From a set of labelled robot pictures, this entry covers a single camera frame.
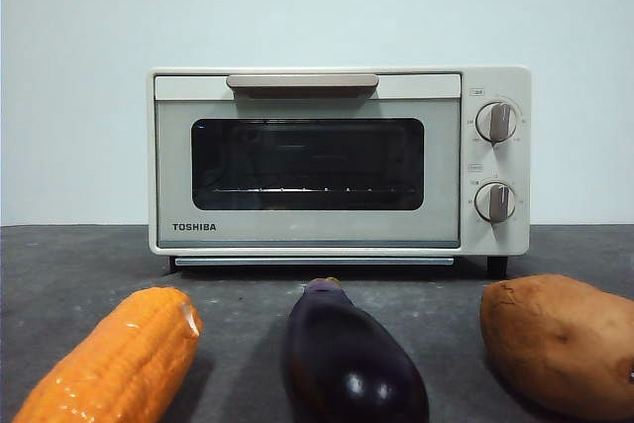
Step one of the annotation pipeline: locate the large beige oven knob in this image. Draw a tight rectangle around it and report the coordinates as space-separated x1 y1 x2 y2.
475 101 519 143

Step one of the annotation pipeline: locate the orange corn cob in wrap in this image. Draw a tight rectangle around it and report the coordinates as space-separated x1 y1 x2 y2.
10 286 204 423

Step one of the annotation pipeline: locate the dark purple eggplant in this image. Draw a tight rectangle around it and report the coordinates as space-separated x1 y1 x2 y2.
282 277 431 423

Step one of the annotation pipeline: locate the wire oven rack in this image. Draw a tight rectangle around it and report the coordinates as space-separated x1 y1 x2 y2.
212 186 418 195

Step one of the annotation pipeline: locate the small beige oven knob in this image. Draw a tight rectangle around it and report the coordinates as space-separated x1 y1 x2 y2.
475 181 516 223

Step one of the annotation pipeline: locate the oven door with beige handle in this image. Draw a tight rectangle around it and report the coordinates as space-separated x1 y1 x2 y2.
154 73 463 250

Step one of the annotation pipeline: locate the brown sweet potato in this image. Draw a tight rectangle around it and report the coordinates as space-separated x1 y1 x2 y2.
478 273 634 407

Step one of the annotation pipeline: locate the cream Toshiba toaster oven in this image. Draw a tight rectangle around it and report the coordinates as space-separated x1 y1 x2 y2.
146 64 532 279

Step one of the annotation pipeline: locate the metal oven crumb tray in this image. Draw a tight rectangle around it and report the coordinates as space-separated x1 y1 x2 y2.
172 257 456 268

